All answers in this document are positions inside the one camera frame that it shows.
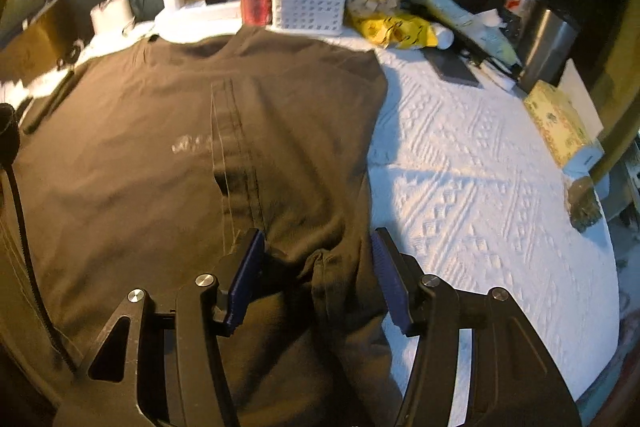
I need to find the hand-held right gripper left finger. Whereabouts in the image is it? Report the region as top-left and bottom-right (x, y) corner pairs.
(52, 227), (268, 427)

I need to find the small dark packet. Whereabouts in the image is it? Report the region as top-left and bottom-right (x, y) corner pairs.
(567, 176), (603, 234)

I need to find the white t-shirt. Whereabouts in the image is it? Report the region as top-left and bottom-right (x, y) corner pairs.
(0, 79), (31, 108)

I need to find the white textured blanket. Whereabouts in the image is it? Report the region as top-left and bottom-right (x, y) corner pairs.
(0, 19), (623, 413)

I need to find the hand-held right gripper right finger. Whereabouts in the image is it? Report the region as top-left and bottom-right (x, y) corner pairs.
(371, 227), (583, 427)

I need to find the red can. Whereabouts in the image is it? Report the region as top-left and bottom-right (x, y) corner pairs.
(239, 0), (273, 26)

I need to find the steel tumbler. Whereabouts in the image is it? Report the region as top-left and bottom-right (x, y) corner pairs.
(517, 7), (581, 95)

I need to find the cardboard box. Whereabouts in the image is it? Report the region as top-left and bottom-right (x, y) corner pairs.
(0, 27), (51, 82)

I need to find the black braided cable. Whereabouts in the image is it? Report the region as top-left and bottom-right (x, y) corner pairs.
(0, 103), (78, 373)

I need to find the dark phone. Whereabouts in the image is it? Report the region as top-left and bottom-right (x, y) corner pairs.
(427, 49), (483, 86)

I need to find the white lotion tube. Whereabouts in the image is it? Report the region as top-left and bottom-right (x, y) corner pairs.
(407, 0), (518, 62)

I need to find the brown printed t-shirt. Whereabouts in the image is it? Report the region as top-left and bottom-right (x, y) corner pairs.
(0, 27), (408, 427)

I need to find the yellow tissue box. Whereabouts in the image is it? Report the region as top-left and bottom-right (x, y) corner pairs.
(522, 59), (607, 172)

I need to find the yellow snack bag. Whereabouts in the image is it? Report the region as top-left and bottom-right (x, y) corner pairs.
(350, 14), (441, 50)

